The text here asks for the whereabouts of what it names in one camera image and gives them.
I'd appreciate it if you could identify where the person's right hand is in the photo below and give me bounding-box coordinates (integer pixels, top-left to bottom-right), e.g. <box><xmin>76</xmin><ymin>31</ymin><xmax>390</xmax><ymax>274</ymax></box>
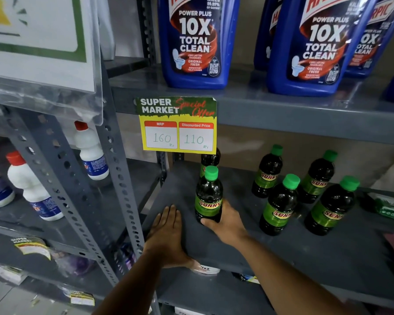
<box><xmin>200</xmin><ymin>199</ymin><xmax>251</xmax><ymax>247</ymax></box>

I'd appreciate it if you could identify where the person's left hand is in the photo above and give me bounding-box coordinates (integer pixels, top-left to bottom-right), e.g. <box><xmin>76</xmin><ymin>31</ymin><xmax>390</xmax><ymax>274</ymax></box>
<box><xmin>144</xmin><ymin>205</ymin><xmax>198</xmax><ymax>269</ymax></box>

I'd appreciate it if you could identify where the dark bottle with green cap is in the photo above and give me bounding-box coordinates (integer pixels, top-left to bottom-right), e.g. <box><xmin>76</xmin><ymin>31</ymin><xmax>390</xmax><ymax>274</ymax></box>
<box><xmin>252</xmin><ymin>144</ymin><xmax>284</xmax><ymax>199</ymax></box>
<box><xmin>259</xmin><ymin>174</ymin><xmax>301</xmax><ymax>236</ymax></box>
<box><xmin>297</xmin><ymin>149</ymin><xmax>338</xmax><ymax>204</ymax></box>
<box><xmin>304</xmin><ymin>175</ymin><xmax>361</xmax><ymax>236</ymax></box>
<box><xmin>200</xmin><ymin>148</ymin><xmax>221</xmax><ymax>178</ymax></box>
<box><xmin>194</xmin><ymin>165</ymin><xmax>224</xmax><ymax>224</ymax></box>

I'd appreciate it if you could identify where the person's right forearm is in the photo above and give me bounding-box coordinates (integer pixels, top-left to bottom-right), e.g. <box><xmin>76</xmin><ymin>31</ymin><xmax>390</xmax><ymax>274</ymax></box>
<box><xmin>232</xmin><ymin>235</ymin><xmax>360</xmax><ymax>315</ymax></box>

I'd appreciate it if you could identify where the person's left forearm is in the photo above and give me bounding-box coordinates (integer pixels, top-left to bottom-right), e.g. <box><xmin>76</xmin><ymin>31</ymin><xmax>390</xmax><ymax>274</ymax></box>
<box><xmin>92</xmin><ymin>247</ymin><xmax>192</xmax><ymax>315</ymax></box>

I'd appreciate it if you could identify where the white capped container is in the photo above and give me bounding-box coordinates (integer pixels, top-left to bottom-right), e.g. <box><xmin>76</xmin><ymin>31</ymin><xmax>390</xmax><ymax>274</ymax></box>
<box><xmin>191</xmin><ymin>260</ymin><xmax>221</xmax><ymax>276</ymax></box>

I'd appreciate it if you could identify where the grey perforated metal shelf rack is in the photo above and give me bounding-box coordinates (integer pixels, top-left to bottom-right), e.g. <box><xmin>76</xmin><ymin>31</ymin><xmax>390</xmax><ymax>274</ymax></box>
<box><xmin>0</xmin><ymin>56</ymin><xmax>146</xmax><ymax>315</ymax></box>

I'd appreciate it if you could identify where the purple plastic packet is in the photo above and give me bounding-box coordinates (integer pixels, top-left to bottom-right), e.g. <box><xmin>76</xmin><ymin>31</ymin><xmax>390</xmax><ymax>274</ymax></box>
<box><xmin>52</xmin><ymin>252</ymin><xmax>96</xmax><ymax>277</ymax></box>

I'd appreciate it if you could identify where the yellow and green price tag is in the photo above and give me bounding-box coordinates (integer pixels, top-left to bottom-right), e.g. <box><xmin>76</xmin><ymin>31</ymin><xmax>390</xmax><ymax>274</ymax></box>
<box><xmin>135</xmin><ymin>96</ymin><xmax>218</xmax><ymax>155</ymax></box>

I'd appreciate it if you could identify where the small shelf price tag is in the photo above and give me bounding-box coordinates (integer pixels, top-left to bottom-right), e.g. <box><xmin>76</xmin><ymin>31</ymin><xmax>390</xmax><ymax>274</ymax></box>
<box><xmin>10</xmin><ymin>237</ymin><xmax>52</xmax><ymax>261</ymax></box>
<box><xmin>69</xmin><ymin>290</ymin><xmax>95</xmax><ymax>307</ymax></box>

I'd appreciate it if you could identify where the white plastic packet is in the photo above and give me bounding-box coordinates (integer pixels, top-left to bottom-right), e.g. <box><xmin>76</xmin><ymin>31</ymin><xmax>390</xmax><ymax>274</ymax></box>
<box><xmin>0</xmin><ymin>263</ymin><xmax>27</xmax><ymax>286</ymax></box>

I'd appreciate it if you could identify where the green packet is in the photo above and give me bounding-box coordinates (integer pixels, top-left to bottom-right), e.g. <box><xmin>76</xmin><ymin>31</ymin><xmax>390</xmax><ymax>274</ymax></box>
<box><xmin>368</xmin><ymin>192</ymin><xmax>394</xmax><ymax>224</ymax></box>

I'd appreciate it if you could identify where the laminated white sign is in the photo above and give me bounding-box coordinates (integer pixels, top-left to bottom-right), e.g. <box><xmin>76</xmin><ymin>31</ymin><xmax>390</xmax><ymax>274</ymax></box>
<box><xmin>0</xmin><ymin>0</ymin><xmax>104</xmax><ymax>127</ymax></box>

